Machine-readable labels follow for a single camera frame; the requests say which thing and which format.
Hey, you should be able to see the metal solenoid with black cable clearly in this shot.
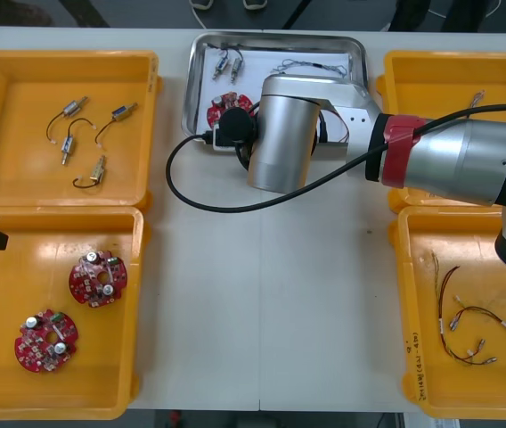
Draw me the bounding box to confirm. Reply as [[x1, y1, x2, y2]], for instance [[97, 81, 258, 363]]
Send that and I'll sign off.
[[208, 43, 233, 84], [71, 154, 108, 191], [46, 95, 91, 144], [94, 102, 140, 150], [59, 117, 94, 169], [228, 46, 247, 86]]

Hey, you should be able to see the red wire harness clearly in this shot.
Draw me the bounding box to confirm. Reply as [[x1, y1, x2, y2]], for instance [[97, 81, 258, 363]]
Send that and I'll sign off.
[[319, 109, 352, 144]]

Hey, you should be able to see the yellow-orange plastic bin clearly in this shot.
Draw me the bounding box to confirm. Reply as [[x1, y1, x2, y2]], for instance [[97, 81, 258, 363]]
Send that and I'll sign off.
[[388, 205, 506, 421], [376, 49, 506, 213], [0, 48, 163, 213], [0, 205, 151, 421]]

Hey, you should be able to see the round red circuit board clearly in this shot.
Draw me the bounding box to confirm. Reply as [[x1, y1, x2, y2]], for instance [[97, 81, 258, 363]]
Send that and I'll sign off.
[[205, 90, 255, 136], [13, 308, 78, 373], [67, 250, 129, 309]]

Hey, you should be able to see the steel tray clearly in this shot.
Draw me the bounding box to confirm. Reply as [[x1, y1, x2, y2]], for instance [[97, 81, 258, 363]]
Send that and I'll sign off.
[[181, 31, 368, 146]]

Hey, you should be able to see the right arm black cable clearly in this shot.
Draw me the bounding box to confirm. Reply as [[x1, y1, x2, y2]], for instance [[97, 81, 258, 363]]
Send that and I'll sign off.
[[165, 103, 506, 212]]

